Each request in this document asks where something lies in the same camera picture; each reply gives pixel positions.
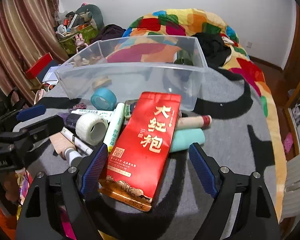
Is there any pink bottle white cap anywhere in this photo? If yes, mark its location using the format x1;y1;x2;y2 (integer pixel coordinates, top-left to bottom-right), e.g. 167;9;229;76
50;132;83;167

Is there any purple spray bottle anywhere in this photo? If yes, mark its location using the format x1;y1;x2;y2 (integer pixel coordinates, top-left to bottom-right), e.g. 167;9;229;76
57;112;81;130

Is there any white marker pen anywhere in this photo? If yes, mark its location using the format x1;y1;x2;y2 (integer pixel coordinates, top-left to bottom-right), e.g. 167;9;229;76
61;127;93;155

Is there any white gauze tape roll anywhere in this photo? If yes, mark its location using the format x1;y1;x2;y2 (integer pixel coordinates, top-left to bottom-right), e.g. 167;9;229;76
75;113;108;146

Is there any white green ointment tube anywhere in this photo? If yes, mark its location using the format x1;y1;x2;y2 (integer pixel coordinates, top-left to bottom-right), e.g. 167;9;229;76
103;103;125;153

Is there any red tea package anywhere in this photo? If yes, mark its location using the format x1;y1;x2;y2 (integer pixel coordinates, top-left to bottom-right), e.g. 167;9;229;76
99;92;181;212

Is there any mint green bottle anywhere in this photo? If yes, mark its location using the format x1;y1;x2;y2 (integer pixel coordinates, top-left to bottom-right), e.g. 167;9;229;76
170;128;205;153

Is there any beige tube red cap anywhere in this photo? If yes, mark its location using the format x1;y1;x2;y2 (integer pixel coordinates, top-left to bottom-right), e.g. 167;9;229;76
175;115;212;130

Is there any blue white booklet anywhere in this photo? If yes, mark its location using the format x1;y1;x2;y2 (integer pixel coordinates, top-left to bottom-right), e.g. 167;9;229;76
43;66;60;83

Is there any red box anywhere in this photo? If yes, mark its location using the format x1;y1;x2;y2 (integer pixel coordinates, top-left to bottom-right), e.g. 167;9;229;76
25;53;53;80

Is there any teal tape roll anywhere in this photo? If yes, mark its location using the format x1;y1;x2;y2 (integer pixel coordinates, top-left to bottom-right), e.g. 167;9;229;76
90;87;117;111

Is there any white toothpaste box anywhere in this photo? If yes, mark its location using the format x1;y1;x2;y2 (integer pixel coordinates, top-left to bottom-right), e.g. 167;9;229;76
71;109;114;122

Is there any striped brown curtain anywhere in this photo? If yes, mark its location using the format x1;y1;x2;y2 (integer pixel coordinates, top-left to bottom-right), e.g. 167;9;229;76
0;0;68;102

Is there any pink slipper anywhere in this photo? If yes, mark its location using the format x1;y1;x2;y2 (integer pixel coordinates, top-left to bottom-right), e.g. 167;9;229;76
283;132;293;154

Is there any pink rabbit toy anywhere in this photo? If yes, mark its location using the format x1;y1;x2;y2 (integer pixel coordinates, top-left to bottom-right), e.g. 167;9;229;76
75;33;88;53

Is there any green storage box clutter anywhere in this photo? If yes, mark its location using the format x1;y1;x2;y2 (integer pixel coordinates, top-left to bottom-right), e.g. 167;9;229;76
56;4;104;55

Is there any dark purple clothes pile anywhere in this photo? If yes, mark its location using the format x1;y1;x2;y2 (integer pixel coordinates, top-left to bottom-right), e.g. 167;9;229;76
96;24;126;41

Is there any clear plastic storage bin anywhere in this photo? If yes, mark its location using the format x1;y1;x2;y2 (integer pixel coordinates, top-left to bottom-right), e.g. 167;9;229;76
55;36;207;111

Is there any wooden wardrobe shelf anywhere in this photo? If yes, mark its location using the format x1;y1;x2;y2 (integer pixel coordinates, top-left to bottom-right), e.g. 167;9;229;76
282;5;300;160

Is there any dark green glass bottle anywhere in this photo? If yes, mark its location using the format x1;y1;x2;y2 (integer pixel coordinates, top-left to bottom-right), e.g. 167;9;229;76
173;50;193;66

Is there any black clothing on bed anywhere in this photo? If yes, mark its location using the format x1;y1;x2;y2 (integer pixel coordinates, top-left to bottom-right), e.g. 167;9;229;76
193;33;231;67

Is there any colourful patchwork blanket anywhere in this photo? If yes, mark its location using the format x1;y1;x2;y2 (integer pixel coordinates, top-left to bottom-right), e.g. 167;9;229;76
107;9;287;217

